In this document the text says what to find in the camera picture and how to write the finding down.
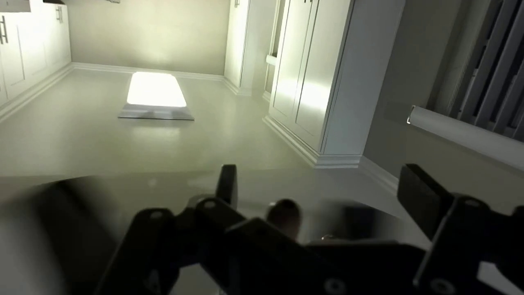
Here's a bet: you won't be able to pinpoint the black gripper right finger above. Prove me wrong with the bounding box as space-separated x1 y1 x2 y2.
397 162 524 295

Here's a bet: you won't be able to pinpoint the white upper cabinets over stove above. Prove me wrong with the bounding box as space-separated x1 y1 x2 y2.
0 0 74 112

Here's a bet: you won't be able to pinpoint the white blinds valance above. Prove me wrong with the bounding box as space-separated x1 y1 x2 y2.
405 103 524 173

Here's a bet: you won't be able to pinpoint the grey vertical blinds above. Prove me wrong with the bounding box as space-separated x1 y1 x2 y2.
426 0 524 144

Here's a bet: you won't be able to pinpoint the large white upper cabinet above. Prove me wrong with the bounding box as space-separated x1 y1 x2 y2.
262 0 410 170

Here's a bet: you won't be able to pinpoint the small white upper cabinet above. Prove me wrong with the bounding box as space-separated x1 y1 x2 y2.
223 0 277 98

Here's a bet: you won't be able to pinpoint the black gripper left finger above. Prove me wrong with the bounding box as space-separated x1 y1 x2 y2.
95 162 331 295

